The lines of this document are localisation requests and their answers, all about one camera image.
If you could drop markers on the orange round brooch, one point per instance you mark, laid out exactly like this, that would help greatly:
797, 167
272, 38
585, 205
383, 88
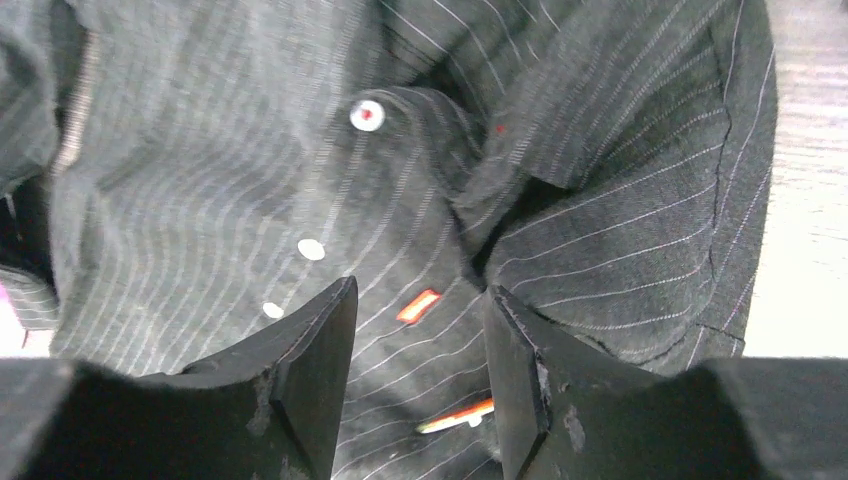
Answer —
471, 416

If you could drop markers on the black pinstriped shirt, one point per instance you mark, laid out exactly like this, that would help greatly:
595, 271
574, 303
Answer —
176, 175

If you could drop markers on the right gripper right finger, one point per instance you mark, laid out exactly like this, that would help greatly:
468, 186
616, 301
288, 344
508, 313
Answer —
565, 410

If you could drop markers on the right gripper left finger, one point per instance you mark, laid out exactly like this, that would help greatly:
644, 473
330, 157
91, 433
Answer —
267, 407

